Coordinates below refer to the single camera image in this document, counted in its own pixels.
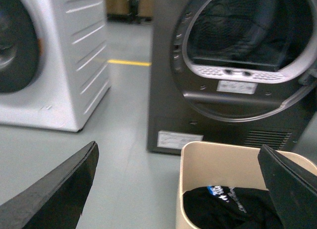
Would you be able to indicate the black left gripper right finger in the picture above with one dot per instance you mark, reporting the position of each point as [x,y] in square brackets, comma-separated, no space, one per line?
[292,183]

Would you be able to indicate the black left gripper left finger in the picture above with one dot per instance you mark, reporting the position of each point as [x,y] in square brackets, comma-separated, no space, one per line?
[57,200]

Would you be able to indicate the beige plastic laundry hamper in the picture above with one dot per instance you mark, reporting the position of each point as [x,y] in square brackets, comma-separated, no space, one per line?
[213,164]

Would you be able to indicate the black printed garment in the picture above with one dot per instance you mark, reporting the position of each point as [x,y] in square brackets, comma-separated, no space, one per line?
[222,207]

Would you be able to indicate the dark grey tumble dryer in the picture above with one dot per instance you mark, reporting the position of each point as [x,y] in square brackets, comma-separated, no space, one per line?
[192,102]

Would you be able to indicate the white washing machine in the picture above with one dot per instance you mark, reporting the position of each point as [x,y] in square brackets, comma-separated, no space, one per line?
[53,62]

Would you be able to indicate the cardboard box left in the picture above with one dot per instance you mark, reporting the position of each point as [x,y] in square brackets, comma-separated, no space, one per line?
[117,7]

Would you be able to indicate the cardboard box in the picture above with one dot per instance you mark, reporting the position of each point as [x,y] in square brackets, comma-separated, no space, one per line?
[117,7]
[145,8]

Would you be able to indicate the cardboard box right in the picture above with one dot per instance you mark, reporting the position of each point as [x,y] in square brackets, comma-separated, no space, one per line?
[145,8]

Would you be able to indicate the wire drying rack in drum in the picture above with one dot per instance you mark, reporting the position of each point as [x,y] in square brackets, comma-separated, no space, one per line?
[249,50]

